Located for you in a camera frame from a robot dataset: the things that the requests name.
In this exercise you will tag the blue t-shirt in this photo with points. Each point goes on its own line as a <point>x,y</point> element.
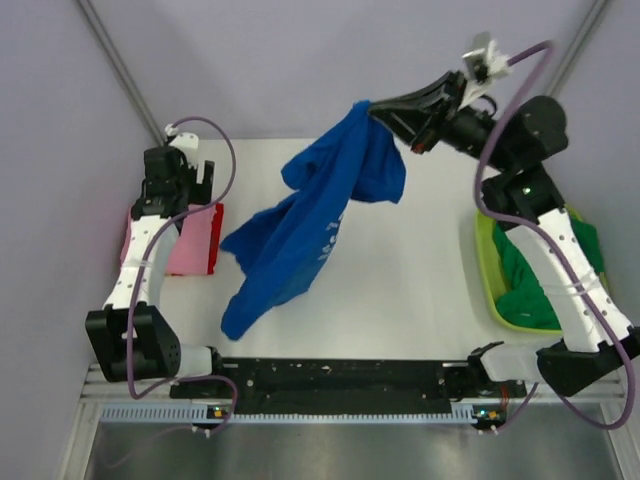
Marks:
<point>281,250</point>

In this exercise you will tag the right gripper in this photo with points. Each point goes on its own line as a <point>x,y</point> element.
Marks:
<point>416,117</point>

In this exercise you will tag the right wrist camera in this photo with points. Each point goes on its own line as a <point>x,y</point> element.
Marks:
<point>485,63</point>

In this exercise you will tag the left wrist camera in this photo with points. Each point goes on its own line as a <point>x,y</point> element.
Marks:
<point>187,143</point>

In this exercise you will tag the green t-shirt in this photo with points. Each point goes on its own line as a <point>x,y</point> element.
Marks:
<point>524,304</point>

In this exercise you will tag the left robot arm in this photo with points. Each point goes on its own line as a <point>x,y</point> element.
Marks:
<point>130,337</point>

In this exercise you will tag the lime green plastic tray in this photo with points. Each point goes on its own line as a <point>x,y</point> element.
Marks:
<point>491,271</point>

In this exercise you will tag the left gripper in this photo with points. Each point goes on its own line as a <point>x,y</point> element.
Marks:
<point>200,193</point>

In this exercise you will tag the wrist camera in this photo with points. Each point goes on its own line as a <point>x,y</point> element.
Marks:
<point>485,63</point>
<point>187,143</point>

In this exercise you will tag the red folded t-shirt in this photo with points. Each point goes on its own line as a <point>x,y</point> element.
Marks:
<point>215,234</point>

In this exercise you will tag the grey cable duct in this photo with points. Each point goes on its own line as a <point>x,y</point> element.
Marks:
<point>209,415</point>

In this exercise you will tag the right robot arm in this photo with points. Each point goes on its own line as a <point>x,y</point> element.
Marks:
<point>512,187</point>

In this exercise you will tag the aluminium frame rail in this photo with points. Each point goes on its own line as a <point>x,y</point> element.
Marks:
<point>119,68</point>

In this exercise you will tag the pink folded t-shirt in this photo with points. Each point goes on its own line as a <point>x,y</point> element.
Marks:
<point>181,250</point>

